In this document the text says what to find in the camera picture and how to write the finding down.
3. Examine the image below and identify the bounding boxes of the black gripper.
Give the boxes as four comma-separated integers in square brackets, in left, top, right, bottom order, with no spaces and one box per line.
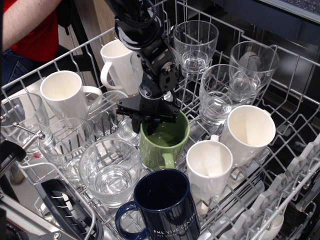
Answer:
[116,64,180,135]

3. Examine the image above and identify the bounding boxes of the green ceramic mug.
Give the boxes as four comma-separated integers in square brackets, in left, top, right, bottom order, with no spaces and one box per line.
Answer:
[138,112,191,170]

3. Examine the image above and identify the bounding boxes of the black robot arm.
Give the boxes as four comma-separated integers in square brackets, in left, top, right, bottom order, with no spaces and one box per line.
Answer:
[106,0,181,135]

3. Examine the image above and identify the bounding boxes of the tall white mug back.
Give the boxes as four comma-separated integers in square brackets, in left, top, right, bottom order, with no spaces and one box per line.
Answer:
[100,39,138,96]

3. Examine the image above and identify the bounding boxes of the small white mug front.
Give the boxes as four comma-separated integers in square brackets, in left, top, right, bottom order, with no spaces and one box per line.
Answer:
[186,134,234,216]

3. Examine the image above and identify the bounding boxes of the white mug left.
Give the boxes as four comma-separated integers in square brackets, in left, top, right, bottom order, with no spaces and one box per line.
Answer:
[40,70,103,120]

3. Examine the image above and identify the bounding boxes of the dark blue printed mug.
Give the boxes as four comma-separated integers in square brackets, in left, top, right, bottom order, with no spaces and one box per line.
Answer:
[115,168,201,240]

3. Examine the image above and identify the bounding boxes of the large white mug right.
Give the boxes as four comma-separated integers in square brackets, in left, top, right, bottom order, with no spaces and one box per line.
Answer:
[219,105,276,167]

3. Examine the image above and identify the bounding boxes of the clear glass centre left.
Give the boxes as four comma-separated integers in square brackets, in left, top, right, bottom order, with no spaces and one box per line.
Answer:
[87,90,140,147]

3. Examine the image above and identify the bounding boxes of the clear glass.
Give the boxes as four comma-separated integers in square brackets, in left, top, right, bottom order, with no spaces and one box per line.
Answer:
[87,90,140,147]
[173,20,219,81]
[130,43,180,108]
[0,93,52,159]
[199,64,253,126]
[79,137,143,208]
[229,41,280,104]
[38,117,95,187]

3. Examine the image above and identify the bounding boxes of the clear glass front centre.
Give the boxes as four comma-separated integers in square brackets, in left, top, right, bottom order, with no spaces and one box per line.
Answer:
[79,137,143,208]

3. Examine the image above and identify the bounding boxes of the clear glass back centre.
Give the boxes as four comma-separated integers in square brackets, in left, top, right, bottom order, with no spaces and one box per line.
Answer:
[130,43,180,108]

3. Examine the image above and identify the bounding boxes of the clear glass front left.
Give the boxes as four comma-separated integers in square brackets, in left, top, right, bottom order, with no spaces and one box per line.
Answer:
[38,117,95,187]

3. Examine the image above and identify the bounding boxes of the clear glass right middle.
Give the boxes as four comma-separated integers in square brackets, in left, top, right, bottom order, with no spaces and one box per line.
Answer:
[199,64,253,126]

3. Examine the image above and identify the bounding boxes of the clear glass back top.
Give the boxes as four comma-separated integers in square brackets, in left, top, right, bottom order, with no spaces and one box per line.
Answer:
[173,20,219,81]

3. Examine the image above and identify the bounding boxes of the clear glass far left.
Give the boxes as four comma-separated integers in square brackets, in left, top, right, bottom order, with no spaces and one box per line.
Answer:
[0,93,52,159]

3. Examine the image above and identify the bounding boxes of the clear glass far right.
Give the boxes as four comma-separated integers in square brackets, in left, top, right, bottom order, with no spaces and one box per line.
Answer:
[229,41,280,104]

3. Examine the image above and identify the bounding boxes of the black clamp with metal screw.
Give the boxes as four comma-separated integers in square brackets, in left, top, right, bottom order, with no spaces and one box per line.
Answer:
[0,122,45,203]

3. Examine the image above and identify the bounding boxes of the person in red shirt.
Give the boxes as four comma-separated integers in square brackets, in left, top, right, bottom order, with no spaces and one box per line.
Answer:
[1,0,60,86]

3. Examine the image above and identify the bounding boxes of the grey plastic tine holder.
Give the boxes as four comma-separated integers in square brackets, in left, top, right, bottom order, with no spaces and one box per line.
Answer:
[220,137,320,240]

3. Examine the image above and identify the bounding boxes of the grey wire dishwasher rack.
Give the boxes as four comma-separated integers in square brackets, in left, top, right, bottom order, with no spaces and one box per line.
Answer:
[11,0,320,240]

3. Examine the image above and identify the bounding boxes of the black slotted plastic handle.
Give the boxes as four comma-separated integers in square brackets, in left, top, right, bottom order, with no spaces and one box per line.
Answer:
[34,178,104,240]

